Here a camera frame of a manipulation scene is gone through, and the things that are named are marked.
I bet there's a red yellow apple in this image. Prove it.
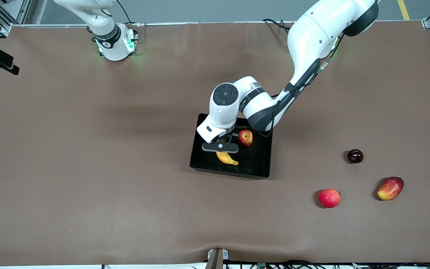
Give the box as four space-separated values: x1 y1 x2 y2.
238 129 254 147

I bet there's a yellow banana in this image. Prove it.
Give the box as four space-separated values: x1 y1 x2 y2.
216 151 239 166

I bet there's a black plastic box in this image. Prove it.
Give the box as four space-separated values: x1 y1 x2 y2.
189 113 274 180

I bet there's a red round apple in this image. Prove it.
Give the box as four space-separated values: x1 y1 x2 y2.
318 188 341 208

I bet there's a dark purple round fruit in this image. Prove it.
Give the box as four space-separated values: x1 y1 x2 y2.
347 149 364 164

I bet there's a brown table mat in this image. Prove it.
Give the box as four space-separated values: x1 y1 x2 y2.
0 22 430 267

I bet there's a red yellow mango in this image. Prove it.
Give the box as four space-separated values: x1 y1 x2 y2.
377 177 404 201

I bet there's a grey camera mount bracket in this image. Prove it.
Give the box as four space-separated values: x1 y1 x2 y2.
206 247 230 269

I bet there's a black left base cable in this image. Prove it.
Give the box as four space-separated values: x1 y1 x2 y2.
262 18 294 34

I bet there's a black base cable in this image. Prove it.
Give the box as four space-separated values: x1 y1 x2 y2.
262 18 294 34
116 0 134 25

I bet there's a black right base cable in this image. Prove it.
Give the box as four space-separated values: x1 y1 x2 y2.
116 0 134 25

